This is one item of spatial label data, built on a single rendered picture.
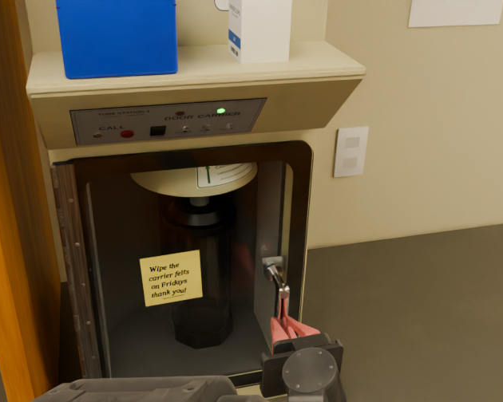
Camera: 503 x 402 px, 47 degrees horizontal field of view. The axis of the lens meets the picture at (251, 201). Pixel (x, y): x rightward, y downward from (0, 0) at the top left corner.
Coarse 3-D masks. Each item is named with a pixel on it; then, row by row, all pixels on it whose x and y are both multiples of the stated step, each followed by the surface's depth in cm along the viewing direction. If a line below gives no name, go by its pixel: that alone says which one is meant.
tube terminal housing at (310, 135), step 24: (48, 0) 57; (192, 0) 61; (312, 0) 64; (48, 24) 58; (192, 24) 62; (216, 24) 63; (312, 24) 66; (48, 48) 60; (120, 144) 66; (144, 144) 67; (168, 144) 68; (192, 144) 69; (216, 144) 70; (312, 144) 73
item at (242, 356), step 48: (240, 144) 70; (288, 144) 71; (96, 192) 67; (144, 192) 69; (192, 192) 71; (240, 192) 72; (288, 192) 74; (96, 240) 70; (144, 240) 72; (192, 240) 74; (240, 240) 76; (288, 240) 78; (96, 288) 73; (240, 288) 79; (144, 336) 79; (192, 336) 81; (240, 336) 84; (240, 384) 88
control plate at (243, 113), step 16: (80, 112) 55; (96, 112) 55; (112, 112) 56; (128, 112) 56; (144, 112) 57; (160, 112) 57; (192, 112) 59; (208, 112) 59; (224, 112) 60; (240, 112) 61; (256, 112) 61; (80, 128) 58; (96, 128) 58; (112, 128) 59; (128, 128) 60; (144, 128) 60; (176, 128) 62; (192, 128) 63; (208, 128) 63; (224, 128) 64; (240, 128) 65; (80, 144) 62
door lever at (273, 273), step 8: (272, 272) 79; (280, 272) 80; (272, 280) 80; (280, 280) 77; (280, 288) 75; (288, 288) 75; (280, 296) 75; (288, 296) 75; (280, 304) 76; (288, 304) 77; (280, 312) 77; (280, 320) 77
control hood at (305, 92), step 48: (192, 48) 62; (48, 96) 51; (96, 96) 52; (144, 96) 54; (192, 96) 55; (240, 96) 57; (288, 96) 59; (336, 96) 61; (48, 144) 60; (96, 144) 63
